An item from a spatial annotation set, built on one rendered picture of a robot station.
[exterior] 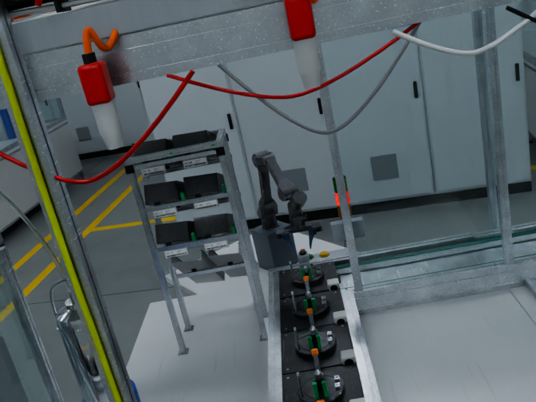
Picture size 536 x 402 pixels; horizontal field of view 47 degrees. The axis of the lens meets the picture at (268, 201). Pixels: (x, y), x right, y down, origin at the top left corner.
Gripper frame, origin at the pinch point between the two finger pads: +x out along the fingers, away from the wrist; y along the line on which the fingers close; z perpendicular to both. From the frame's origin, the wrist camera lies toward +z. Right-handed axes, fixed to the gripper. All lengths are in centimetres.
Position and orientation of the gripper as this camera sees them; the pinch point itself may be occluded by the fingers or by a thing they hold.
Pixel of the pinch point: (301, 242)
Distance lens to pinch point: 249.4
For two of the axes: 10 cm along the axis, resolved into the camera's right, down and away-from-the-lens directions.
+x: 1.4, 9.1, -3.8
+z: -1.3, -3.6, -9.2
